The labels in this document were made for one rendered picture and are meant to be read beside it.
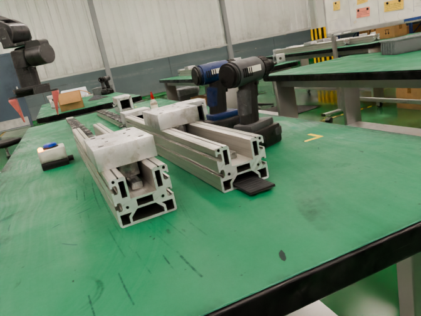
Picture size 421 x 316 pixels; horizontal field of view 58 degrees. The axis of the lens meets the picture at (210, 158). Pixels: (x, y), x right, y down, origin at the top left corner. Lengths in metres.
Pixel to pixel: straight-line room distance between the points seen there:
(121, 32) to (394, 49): 10.50
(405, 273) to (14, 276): 0.61
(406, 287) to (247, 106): 0.49
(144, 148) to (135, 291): 0.30
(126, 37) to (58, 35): 1.98
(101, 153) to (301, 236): 0.37
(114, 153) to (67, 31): 11.84
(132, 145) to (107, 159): 0.05
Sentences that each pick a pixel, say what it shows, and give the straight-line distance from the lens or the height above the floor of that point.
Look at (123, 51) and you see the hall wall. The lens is 12.60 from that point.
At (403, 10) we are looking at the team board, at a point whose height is 1.06.
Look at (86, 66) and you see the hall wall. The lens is 12.45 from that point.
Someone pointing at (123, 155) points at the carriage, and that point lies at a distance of 0.69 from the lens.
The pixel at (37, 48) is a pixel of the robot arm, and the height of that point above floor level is 1.13.
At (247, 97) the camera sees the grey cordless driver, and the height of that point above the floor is 0.91.
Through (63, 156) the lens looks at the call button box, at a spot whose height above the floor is 0.81.
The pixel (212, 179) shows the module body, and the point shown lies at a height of 0.80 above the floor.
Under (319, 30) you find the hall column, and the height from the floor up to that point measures 1.04.
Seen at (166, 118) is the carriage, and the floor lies 0.89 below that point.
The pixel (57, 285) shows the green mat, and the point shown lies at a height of 0.78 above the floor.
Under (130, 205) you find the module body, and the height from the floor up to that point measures 0.81.
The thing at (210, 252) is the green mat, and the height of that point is 0.78.
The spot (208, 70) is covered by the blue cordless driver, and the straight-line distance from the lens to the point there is 1.14.
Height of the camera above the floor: 1.03
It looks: 15 degrees down
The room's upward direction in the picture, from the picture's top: 11 degrees counter-clockwise
